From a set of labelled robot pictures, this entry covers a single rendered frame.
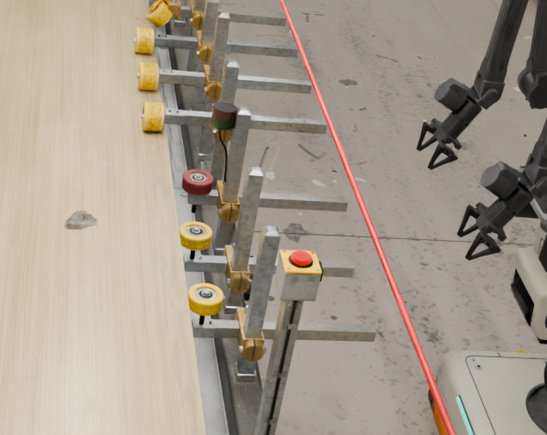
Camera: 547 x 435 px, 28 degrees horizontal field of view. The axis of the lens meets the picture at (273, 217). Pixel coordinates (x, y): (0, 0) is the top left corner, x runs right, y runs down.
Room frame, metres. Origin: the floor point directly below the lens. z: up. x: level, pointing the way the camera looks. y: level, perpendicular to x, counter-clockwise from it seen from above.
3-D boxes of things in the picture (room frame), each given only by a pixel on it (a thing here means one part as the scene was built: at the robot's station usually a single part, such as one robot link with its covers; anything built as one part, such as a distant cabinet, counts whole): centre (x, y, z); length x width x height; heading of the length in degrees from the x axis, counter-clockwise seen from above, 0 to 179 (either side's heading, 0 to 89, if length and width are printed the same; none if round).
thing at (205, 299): (1.94, 0.12, 0.85); 0.08 x 0.08 x 0.11
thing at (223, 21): (2.90, 0.25, 0.94); 0.04 x 0.04 x 0.48; 14
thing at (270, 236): (1.93, 0.00, 0.88); 0.04 x 0.04 x 0.48; 14
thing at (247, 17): (3.45, 0.26, 0.95); 0.36 x 0.03 x 0.03; 104
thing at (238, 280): (2.19, 0.07, 0.81); 0.14 x 0.06 x 0.05; 14
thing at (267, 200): (2.48, 0.02, 0.84); 0.43 x 0.03 x 0.04; 104
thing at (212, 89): (2.92, 0.25, 0.95); 0.14 x 0.06 x 0.05; 14
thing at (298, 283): (1.68, -0.07, 1.18); 0.07 x 0.07 x 0.08; 14
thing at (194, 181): (2.43, 0.21, 0.85); 0.08 x 0.08 x 0.11
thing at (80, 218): (2.14, 0.46, 0.91); 0.09 x 0.07 x 0.02; 138
